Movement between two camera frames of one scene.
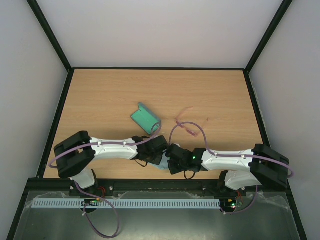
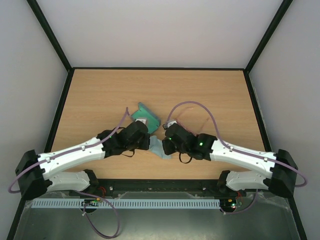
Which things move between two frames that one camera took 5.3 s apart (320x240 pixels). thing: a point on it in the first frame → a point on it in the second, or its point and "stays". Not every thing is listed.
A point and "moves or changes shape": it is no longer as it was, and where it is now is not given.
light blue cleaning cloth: x=163 y=164 moves or changes shape
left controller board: x=90 y=202 stays
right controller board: x=228 y=203 stays
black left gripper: x=157 y=160 → x=145 y=144
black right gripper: x=173 y=167 → x=167 y=146
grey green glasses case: x=150 y=122 stays
